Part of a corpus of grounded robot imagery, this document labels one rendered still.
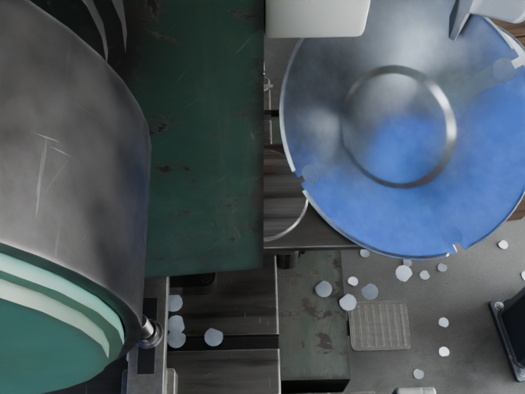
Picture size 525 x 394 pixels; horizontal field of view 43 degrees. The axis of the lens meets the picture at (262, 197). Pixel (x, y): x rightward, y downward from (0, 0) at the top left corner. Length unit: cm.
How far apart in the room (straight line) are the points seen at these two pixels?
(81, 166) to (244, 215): 24
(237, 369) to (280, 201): 20
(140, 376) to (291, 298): 24
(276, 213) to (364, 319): 65
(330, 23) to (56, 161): 14
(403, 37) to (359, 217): 21
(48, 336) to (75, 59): 7
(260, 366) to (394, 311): 65
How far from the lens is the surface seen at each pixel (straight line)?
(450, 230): 73
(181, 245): 44
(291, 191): 81
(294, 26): 27
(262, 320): 83
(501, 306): 163
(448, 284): 165
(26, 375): 23
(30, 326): 17
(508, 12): 65
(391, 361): 157
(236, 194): 37
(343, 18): 27
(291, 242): 79
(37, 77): 16
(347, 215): 78
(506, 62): 67
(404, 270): 93
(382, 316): 142
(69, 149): 16
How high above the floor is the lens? 151
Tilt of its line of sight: 64 degrees down
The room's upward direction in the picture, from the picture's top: straight up
